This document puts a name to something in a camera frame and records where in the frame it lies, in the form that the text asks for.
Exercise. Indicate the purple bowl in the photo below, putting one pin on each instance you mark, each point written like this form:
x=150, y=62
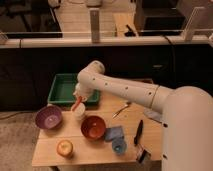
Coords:
x=48, y=117

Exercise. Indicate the orange red pepper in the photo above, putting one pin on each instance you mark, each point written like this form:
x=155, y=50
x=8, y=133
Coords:
x=75, y=105

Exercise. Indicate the small dark striped box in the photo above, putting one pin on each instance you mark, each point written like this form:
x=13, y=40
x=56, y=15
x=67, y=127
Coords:
x=142, y=154

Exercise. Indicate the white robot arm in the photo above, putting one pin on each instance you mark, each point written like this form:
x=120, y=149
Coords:
x=187, y=115

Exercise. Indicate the blue cloth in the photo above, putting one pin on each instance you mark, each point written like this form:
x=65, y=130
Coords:
x=114, y=132

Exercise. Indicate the green plastic tray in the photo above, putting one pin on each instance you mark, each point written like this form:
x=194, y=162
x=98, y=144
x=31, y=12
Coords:
x=62, y=89

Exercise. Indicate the red orange bowl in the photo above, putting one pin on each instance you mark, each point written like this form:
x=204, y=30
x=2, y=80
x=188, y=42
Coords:
x=93, y=127

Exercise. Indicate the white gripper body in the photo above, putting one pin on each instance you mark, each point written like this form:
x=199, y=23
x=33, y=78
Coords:
x=83, y=91

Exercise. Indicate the white rail barrier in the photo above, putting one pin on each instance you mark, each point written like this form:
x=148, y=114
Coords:
x=54, y=37

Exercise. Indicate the wooden board table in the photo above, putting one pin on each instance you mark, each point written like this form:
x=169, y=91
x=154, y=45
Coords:
x=99, y=152

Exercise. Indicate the yellow apple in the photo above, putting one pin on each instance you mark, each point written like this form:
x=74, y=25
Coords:
x=65, y=148

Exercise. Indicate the white paper cup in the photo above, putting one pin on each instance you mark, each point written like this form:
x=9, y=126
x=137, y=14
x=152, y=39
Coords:
x=79, y=111

